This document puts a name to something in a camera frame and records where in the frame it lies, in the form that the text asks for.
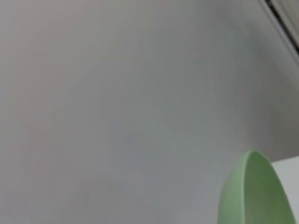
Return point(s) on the light green plate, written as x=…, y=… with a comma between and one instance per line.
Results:
x=257, y=191

